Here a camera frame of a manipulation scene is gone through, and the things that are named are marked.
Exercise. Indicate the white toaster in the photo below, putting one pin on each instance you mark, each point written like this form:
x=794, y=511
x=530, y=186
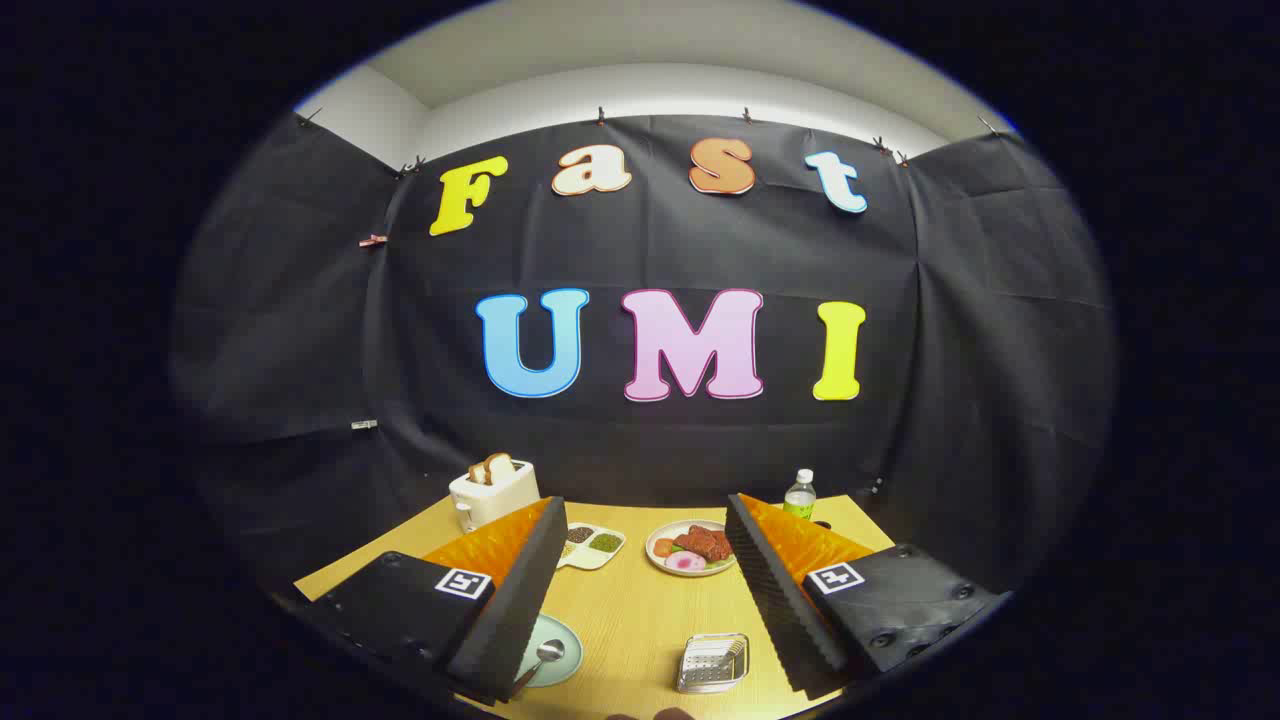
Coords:
x=495, y=503

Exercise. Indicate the white food plate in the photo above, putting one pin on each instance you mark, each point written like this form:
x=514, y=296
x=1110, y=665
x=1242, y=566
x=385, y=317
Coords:
x=655, y=563

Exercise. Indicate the light green plate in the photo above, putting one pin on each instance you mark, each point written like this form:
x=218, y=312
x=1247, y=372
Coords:
x=562, y=672

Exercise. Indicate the orange tomato slice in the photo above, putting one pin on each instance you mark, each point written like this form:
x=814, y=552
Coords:
x=663, y=547

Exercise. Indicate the green mung beans pile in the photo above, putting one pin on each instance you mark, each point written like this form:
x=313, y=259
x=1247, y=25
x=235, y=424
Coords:
x=605, y=543

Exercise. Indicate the white divided dish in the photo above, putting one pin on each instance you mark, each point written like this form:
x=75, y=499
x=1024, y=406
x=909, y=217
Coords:
x=600, y=557

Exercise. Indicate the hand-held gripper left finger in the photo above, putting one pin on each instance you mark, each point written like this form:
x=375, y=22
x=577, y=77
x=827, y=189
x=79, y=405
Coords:
x=520, y=600

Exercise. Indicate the brown meat piece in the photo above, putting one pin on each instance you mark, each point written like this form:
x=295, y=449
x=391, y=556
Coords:
x=705, y=543

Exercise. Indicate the pink ham slice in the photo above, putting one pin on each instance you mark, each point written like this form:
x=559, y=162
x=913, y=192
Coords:
x=684, y=561

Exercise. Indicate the green label drink bottle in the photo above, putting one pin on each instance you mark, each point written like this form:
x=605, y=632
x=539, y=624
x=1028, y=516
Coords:
x=799, y=500

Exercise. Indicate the metal spoon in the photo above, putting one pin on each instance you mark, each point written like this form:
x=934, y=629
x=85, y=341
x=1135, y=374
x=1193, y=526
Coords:
x=551, y=651

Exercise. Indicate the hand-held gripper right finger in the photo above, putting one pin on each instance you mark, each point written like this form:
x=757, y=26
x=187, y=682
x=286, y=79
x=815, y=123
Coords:
x=770, y=590

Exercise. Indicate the small toast bread slice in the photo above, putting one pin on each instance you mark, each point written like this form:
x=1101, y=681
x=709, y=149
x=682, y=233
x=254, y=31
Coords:
x=477, y=473

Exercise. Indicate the green lettuce leaf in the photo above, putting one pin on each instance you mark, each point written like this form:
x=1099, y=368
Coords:
x=718, y=564

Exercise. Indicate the large toast bread slice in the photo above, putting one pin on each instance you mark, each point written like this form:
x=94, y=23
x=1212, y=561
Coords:
x=500, y=466

